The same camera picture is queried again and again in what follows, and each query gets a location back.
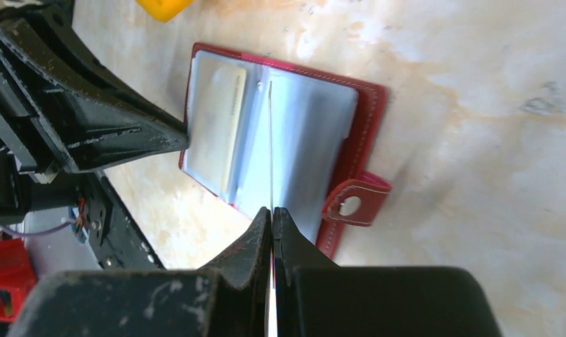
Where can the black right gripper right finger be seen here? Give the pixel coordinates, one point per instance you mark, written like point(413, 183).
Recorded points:
point(317, 297)

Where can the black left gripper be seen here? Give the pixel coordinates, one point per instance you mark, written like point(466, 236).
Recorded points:
point(63, 114)

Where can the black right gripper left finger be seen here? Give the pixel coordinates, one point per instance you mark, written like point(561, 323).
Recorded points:
point(226, 297)

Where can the red leather card holder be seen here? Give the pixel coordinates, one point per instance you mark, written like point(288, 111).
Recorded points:
point(355, 195)

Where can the gold card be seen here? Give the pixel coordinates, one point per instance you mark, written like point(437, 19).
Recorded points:
point(270, 143)

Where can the cream card in holder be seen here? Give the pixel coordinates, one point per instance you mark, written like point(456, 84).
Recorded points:
point(215, 114)

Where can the yellow plastic bin left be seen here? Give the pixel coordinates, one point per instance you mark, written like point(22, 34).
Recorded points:
point(163, 10)

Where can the red plastic box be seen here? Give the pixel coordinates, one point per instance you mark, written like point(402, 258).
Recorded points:
point(17, 278)

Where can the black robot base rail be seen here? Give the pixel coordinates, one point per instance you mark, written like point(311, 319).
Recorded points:
point(117, 241)

